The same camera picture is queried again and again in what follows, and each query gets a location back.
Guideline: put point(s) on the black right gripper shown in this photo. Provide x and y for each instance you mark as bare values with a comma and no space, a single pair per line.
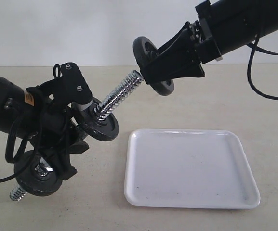
175,58

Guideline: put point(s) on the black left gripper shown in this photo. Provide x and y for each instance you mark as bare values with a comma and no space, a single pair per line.
52,134

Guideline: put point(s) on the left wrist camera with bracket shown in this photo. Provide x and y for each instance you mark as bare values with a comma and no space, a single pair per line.
67,86

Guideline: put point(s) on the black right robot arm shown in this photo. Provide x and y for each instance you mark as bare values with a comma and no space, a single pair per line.
221,27

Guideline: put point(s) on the black weight plate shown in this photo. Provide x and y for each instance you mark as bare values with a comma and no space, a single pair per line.
30,182
145,52

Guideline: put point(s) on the chrome threaded dumbbell bar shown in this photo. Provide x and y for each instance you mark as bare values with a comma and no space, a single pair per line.
103,110

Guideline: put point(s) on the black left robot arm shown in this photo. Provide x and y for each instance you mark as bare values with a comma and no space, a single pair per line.
12,122

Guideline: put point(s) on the chrome spin-lock collar nut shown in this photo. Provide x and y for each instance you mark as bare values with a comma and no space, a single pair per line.
43,170

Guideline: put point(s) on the white rectangular plastic tray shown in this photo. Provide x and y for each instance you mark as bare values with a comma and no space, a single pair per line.
188,168

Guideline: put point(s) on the black weight plate end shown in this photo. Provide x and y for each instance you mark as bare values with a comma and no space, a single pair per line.
102,130

